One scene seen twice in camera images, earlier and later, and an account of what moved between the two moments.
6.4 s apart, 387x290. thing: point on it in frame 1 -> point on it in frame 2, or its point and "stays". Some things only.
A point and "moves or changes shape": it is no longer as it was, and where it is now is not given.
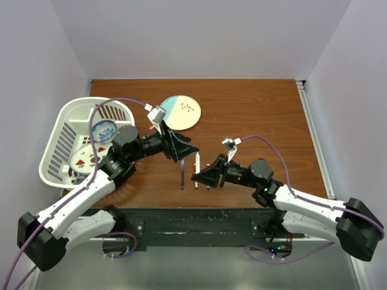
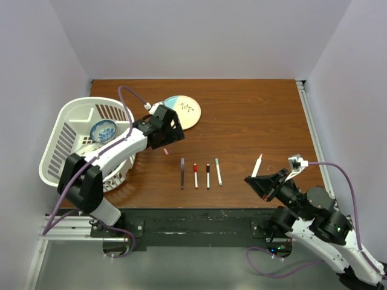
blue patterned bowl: [103, 131] stays
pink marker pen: [198, 163] moves or changes shape
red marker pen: [195, 171] stays
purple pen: [182, 167] stays
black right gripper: [214, 175] -> [264, 185]
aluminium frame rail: [315, 138] stays
